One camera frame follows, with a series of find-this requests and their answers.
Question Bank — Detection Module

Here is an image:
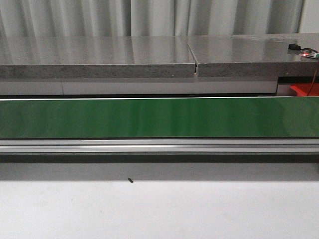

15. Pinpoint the grey stone slab left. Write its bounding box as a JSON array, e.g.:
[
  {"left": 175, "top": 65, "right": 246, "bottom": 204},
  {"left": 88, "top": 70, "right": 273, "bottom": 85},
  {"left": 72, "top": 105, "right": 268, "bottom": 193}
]
[{"left": 0, "top": 36, "right": 195, "bottom": 79}]

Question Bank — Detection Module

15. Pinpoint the grey stone slab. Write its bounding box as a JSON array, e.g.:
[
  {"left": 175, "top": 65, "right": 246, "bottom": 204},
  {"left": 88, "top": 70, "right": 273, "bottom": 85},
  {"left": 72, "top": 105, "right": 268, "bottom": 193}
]
[
  {"left": 187, "top": 33, "right": 319, "bottom": 77},
  {"left": 0, "top": 36, "right": 195, "bottom": 79}
]

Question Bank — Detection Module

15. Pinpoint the grey stone slab right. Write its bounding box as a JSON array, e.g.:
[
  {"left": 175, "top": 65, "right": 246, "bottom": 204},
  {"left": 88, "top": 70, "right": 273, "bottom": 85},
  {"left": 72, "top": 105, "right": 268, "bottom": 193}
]
[{"left": 187, "top": 33, "right": 319, "bottom": 77}]

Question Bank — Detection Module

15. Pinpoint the green conveyor belt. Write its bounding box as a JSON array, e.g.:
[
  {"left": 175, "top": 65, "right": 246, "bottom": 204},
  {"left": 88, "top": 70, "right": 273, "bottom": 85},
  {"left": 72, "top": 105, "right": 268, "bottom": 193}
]
[{"left": 0, "top": 97, "right": 319, "bottom": 139}]

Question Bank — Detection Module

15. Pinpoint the red plastic tray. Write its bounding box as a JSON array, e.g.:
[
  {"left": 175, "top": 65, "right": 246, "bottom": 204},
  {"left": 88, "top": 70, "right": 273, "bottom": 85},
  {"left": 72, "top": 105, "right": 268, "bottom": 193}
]
[{"left": 290, "top": 83, "right": 319, "bottom": 97}]

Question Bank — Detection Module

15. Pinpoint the small black sensor module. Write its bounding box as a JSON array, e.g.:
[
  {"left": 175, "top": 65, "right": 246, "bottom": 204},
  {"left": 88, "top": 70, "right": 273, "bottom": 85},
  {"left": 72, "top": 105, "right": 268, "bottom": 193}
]
[{"left": 288, "top": 44, "right": 302, "bottom": 54}]

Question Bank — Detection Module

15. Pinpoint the green circuit board with LED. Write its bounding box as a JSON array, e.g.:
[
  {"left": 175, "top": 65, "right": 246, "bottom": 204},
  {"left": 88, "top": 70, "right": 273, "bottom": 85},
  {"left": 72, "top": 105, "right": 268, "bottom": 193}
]
[{"left": 301, "top": 50, "right": 319, "bottom": 59}]

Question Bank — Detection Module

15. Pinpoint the grey pleated curtain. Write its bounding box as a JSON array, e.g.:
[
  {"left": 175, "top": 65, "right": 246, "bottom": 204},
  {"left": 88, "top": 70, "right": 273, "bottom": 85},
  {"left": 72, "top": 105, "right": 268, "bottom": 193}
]
[{"left": 0, "top": 0, "right": 319, "bottom": 37}]

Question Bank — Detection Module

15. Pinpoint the aluminium conveyor frame rail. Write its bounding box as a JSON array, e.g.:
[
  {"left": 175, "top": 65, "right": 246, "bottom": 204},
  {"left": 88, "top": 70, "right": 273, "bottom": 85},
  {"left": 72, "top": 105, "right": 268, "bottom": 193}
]
[{"left": 0, "top": 138, "right": 319, "bottom": 155}]

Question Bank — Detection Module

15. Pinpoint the thin red black wire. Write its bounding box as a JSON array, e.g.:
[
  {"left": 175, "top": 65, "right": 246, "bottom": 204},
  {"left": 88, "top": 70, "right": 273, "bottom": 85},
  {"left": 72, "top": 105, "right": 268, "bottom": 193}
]
[{"left": 300, "top": 46, "right": 319, "bottom": 97}]

